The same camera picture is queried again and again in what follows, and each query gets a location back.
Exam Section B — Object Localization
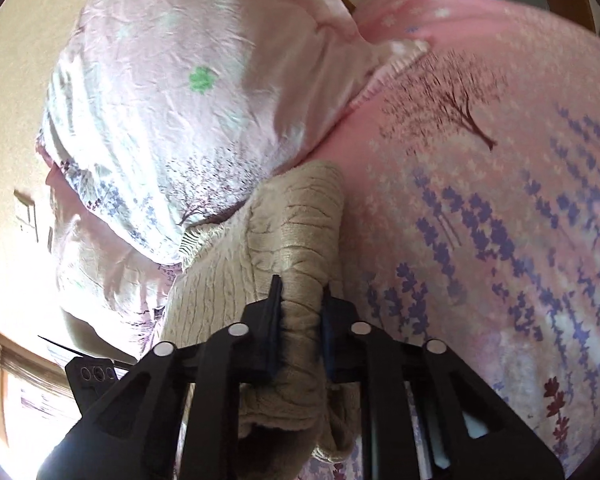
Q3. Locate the white wall switch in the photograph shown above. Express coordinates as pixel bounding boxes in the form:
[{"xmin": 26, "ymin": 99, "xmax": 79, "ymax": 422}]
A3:
[{"xmin": 12, "ymin": 188, "xmax": 55, "ymax": 252}]

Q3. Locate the pink floral bed sheet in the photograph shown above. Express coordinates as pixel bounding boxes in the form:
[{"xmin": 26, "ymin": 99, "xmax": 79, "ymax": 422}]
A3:
[{"xmin": 312, "ymin": 0, "xmax": 600, "ymax": 478}]

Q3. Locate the pink floral pillow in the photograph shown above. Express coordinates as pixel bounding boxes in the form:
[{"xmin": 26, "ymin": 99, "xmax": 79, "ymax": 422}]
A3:
[{"xmin": 36, "ymin": 0, "xmax": 428, "ymax": 264}]

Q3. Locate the window with curtain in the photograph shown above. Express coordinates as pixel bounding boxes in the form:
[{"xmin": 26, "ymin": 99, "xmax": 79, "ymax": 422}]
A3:
[{"xmin": 0, "ymin": 335, "xmax": 80, "ymax": 479}]

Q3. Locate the beige cable knit sweater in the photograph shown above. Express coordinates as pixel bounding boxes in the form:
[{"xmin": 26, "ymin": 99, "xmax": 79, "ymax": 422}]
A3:
[{"xmin": 152, "ymin": 160, "xmax": 361, "ymax": 479}]

